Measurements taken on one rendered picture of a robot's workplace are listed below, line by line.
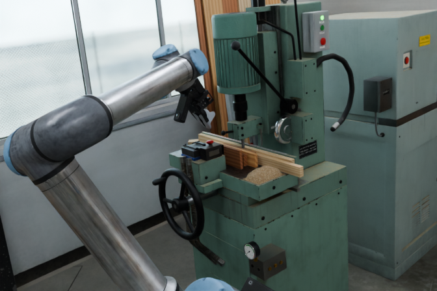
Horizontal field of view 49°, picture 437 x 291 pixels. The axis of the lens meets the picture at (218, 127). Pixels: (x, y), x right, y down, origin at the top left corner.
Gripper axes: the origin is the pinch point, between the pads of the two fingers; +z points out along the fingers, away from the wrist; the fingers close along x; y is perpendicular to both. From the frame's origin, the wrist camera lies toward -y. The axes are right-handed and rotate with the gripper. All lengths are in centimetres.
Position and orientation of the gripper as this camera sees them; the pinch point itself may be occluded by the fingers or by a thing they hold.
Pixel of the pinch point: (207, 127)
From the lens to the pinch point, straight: 188.2
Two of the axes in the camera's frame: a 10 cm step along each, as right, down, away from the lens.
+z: 4.6, 7.2, 5.2
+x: -6.2, -1.6, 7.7
